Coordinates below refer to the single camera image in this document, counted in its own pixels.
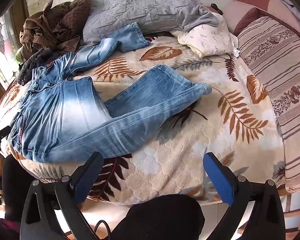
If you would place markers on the leaf pattern fleece blanket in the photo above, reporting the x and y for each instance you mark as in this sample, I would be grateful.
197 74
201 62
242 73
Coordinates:
236 122

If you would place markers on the brown jacket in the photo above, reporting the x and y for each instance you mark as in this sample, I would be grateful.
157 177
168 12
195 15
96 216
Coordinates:
59 28

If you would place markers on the grey quilted pillow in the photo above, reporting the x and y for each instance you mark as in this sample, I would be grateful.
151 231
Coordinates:
152 16

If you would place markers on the light blue denim jeans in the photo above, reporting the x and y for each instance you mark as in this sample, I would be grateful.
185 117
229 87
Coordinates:
63 120

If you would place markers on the white patterned pillow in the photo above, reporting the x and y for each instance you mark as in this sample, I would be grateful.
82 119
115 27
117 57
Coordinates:
206 40

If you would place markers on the dark grey denim garment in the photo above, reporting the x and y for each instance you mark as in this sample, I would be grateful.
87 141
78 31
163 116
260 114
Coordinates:
41 58

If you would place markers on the striped floral bed cover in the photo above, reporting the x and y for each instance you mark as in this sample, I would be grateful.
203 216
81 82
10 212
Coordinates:
272 52

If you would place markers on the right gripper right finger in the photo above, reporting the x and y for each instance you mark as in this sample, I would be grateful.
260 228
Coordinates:
232 191

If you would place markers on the black small object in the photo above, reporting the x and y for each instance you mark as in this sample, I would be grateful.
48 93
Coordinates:
215 8

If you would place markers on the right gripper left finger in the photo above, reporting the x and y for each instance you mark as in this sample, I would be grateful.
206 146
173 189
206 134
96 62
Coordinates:
72 190

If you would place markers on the grey cloth on headboard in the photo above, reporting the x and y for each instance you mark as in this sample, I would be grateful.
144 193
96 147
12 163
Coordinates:
293 9

